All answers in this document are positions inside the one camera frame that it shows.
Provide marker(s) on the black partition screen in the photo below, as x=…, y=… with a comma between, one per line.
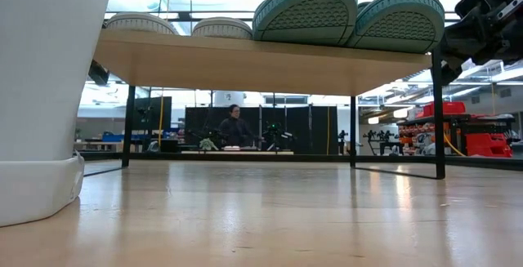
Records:
x=302, y=130

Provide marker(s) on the black table rail frame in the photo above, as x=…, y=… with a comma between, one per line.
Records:
x=286, y=158

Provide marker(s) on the green slide sandal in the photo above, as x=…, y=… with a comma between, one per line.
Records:
x=400, y=22
x=306, y=10

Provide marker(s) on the white hexagonal plant pot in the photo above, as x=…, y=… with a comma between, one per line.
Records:
x=41, y=75

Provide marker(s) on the black background robot arm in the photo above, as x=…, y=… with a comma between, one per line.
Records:
x=275, y=134
x=204, y=135

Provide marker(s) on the wooden shelf black metal frame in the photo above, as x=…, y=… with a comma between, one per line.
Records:
x=245, y=63

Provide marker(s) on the grey slide sandal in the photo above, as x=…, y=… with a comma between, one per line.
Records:
x=222, y=28
x=139, y=24

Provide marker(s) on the small green toy plant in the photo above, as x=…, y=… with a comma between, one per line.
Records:
x=208, y=144

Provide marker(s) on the blue storage bin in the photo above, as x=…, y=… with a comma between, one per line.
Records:
x=114, y=137

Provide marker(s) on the person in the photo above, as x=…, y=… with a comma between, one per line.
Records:
x=235, y=130

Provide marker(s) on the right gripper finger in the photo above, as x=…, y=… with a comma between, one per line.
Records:
x=453, y=71

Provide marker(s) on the red storage shelving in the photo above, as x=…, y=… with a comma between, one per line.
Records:
x=486, y=144

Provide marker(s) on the black tripod stand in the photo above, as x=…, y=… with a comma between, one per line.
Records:
x=342, y=138

